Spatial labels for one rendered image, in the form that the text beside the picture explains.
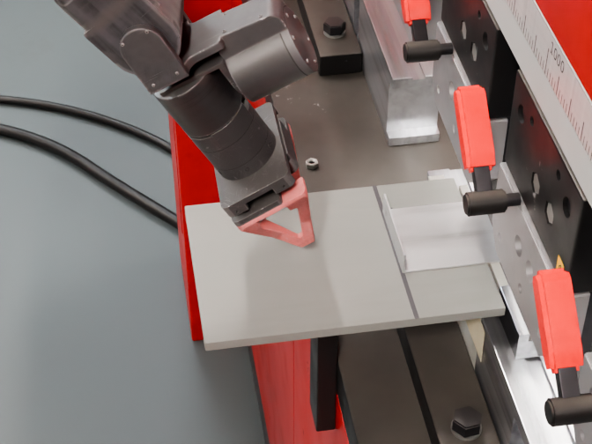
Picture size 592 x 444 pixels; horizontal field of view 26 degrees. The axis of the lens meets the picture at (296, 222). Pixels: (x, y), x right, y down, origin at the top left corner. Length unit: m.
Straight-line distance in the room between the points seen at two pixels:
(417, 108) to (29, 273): 1.32
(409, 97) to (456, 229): 0.31
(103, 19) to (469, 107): 0.28
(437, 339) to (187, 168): 1.02
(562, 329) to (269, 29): 0.34
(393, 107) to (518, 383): 0.47
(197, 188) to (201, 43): 1.21
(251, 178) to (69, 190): 1.77
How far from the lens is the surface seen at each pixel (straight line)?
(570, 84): 0.85
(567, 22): 0.85
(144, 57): 0.99
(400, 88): 1.46
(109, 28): 0.98
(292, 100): 1.56
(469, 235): 1.19
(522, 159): 0.95
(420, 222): 1.20
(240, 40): 1.00
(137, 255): 2.64
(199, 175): 2.19
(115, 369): 2.43
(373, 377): 1.23
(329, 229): 1.19
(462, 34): 1.09
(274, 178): 1.05
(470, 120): 0.96
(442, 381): 1.19
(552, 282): 0.82
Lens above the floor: 1.80
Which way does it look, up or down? 42 degrees down
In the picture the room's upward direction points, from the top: straight up
